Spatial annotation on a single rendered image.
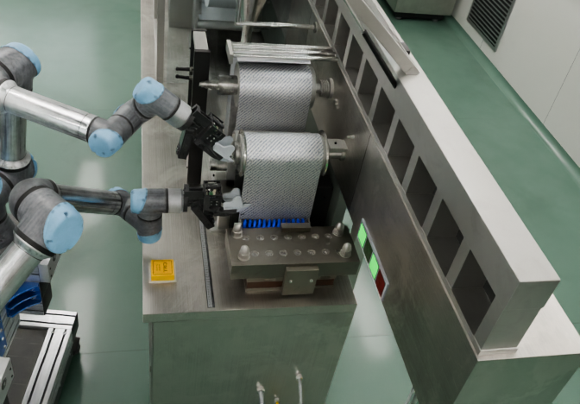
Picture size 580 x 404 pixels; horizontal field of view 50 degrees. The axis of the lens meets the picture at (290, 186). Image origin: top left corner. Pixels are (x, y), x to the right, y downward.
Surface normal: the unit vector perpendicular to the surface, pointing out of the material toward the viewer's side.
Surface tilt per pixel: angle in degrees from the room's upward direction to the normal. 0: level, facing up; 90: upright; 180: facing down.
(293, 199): 90
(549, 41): 90
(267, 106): 92
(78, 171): 0
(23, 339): 0
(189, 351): 90
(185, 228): 0
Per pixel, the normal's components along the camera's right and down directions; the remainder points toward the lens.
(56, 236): 0.83, 0.39
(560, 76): -0.97, 0.00
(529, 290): 0.18, 0.65
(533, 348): 0.14, -0.76
